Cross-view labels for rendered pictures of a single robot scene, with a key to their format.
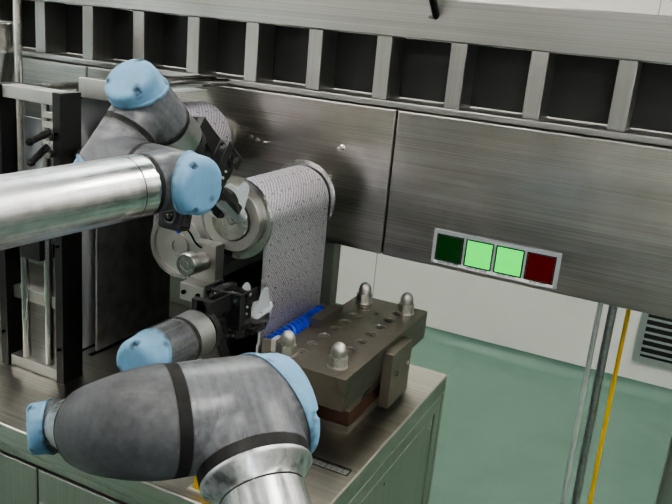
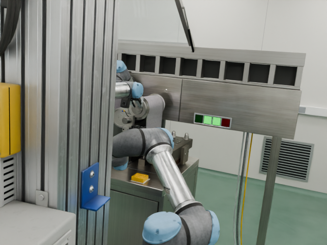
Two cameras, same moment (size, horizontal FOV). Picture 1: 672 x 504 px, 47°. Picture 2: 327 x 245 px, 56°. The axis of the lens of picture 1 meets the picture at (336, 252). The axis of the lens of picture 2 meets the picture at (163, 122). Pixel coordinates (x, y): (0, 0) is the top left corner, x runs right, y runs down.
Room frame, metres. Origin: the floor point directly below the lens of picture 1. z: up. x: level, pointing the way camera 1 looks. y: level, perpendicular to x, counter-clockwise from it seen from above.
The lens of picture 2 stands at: (-0.54, 0.12, 1.52)
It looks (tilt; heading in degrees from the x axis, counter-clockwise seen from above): 11 degrees down; 357
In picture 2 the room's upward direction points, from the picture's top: 5 degrees clockwise
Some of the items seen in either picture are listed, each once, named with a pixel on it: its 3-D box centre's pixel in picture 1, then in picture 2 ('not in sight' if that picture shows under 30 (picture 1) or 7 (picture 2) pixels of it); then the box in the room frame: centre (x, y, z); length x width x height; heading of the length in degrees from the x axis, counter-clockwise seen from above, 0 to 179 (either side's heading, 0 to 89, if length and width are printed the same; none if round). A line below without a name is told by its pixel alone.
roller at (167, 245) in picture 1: (216, 232); (129, 114); (1.48, 0.24, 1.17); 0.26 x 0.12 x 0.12; 155
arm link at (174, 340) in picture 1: (158, 354); not in sight; (1.04, 0.25, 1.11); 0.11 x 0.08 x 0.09; 155
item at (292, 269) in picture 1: (293, 280); (154, 127); (1.41, 0.08, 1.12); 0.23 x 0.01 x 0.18; 155
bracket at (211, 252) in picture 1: (199, 325); (127, 139); (1.30, 0.23, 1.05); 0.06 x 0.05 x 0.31; 155
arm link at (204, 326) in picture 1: (189, 335); not in sight; (1.12, 0.21, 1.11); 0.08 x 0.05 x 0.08; 65
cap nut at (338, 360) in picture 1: (338, 354); not in sight; (1.23, -0.02, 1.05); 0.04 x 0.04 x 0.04
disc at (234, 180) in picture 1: (236, 217); (138, 108); (1.33, 0.18, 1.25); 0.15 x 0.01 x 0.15; 65
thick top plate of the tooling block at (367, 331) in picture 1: (351, 345); (171, 147); (1.39, -0.05, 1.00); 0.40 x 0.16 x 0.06; 155
